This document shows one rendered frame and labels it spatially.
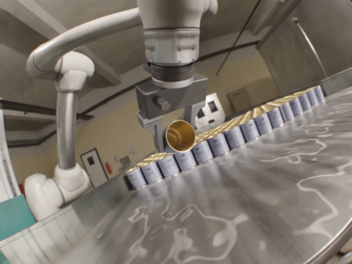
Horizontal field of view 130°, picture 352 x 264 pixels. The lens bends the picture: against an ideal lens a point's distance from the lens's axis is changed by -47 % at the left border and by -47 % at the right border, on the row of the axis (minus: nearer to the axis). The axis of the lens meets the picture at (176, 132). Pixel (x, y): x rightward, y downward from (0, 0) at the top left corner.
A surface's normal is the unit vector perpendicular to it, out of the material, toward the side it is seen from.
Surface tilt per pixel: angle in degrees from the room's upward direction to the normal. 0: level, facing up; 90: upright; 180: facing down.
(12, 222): 90
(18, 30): 180
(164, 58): 119
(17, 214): 90
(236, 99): 90
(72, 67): 132
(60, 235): 90
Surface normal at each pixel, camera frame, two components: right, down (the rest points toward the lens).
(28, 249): 0.87, -0.37
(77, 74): 0.88, 0.37
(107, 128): -0.04, 0.00
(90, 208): 0.92, -0.39
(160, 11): -0.25, 0.83
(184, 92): 0.54, 0.53
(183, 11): 0.37, 0.80
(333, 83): -0.68, 0.28
